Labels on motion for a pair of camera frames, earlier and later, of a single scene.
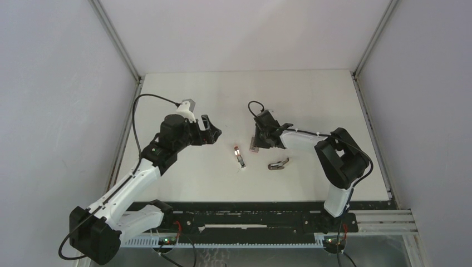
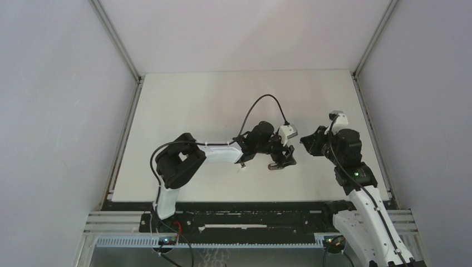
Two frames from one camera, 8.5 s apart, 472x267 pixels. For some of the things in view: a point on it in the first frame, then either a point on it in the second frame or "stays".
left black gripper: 208,136 -> 279,158
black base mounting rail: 254,219 stays
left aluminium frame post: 109,27 stays
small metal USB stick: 277,166 stays
